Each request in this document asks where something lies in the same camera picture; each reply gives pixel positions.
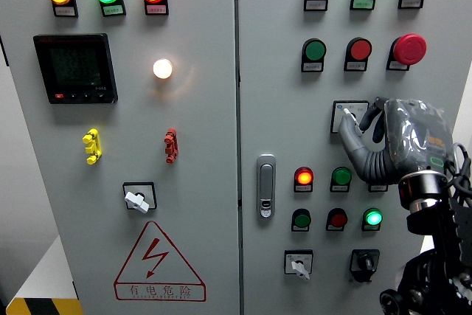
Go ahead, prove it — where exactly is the white-handled turn switch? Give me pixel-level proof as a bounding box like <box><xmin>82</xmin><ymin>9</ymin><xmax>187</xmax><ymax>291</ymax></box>
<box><xmin>283</xmin><ymin>249</ymin><xmax>314</xmax><ymax>281</ymax></box>
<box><xmin>122</xmin><ymin>181</ymin><xmax>158</xmax><ymax>215</ymax></box>
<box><xmin>330</xmin><ymin>100</ymin><xmax>370</xmax><ymax>134</ymax></box>

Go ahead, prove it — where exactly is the small green push button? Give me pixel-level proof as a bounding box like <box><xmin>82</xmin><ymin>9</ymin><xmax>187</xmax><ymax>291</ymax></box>
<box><xmin>331</xmin><ymin>167</ymin><xmax>353</xmax><ymax>187</ymax></box>
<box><xmin>291</xmin><ymin>208</ymin><xmax>312</xmax><ymax>229</ymax></box>

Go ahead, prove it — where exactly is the large red stop button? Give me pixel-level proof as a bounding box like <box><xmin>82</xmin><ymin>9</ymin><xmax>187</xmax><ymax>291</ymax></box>
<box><xmin>392</xmin><ymin>33</ymin><xmax>428</xmax><ymax>66</ymax></box>

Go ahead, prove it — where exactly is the small round green lamp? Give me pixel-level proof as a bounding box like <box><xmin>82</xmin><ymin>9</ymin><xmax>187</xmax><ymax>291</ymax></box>
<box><xmin>362</xmin><ymin>208</ymin><xmax>384</xmax><ymax>228</ymax></box>

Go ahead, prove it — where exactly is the small red push button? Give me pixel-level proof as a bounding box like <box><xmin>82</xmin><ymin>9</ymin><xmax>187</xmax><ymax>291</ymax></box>
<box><xmin>327</xmin><ymin>208</ymin><xmax>349</xmax><ymax>229</ymax></box>

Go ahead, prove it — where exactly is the small round red lamp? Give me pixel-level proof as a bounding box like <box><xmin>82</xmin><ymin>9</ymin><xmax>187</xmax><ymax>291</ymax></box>
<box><xmin>294</xmin><ymin>167</ymin><xmax>314</xmax><ymax>187</ymax></box>

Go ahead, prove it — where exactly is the pale grey cabinet door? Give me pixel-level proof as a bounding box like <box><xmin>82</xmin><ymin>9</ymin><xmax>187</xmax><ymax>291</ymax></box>
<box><xmin>235</xmin><ymin>0</ymin><xmax>472</xmax><ymax>315</ymax></box>
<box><xmin>0</xmin><ymin>0</ymin><xmax>240</xmax><ymax>315</ymax></box>

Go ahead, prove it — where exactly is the silver door lock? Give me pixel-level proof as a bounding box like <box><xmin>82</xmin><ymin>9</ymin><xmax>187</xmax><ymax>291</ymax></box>
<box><xmin>256</xmin><ymin>153</ymin><xmax>277</xmax><ymax>219</ymax></box>

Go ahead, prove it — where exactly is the round white lamp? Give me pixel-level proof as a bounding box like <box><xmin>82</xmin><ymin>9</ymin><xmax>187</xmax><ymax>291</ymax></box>
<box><xmin>152</xmin><ymin>58</ymin><xmax>174</xmax><ymax>80</ymax></box>

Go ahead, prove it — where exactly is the red warning triangle sticker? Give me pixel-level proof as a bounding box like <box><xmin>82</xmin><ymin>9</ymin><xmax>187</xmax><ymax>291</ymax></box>
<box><xmin>113</xmin><ymin>221</ymin><xmax>207</xmax><ymax>302</ymax></box>

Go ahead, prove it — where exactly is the black display meter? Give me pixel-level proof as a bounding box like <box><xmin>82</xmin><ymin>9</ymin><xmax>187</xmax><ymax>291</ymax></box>
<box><xmin>32</xmin><ymin>32</ymin><xmax>119</xmax><ymax>105</ymax></box>

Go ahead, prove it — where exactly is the black yellow striped tape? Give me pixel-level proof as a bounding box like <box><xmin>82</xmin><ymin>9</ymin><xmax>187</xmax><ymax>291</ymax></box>
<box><xmin>5</xmin><ymin>298</ymin><xmax>83</xmax><ymax>315</ymax></box>

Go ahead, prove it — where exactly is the black door hinge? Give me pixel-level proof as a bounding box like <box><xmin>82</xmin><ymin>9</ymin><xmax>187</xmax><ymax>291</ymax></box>
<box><xmin>0</xmin><ymin>35</ymin><xmax>10</xmax><ymax>67</ymax></box>

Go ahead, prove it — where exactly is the black-handled turn switch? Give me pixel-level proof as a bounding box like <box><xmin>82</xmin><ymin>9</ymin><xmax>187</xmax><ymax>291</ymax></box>
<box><xmin>348</xmin><ymin>249</ymin><xmax>381</xmax><ymax>284</ymax></box>

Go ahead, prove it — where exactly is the small red handle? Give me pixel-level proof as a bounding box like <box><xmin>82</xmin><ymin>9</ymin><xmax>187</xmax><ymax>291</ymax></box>
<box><xmin>164</xmin><ymin>128</ymin><xmax>179</xmax><ymax>165</ymax></box>

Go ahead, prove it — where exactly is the small yellow handle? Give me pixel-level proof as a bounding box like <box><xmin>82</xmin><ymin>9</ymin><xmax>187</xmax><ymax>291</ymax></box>
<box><xmin>82</xmin><ymin>128</ymin><xmax>103</xmax><ymax>165</ymax></box>

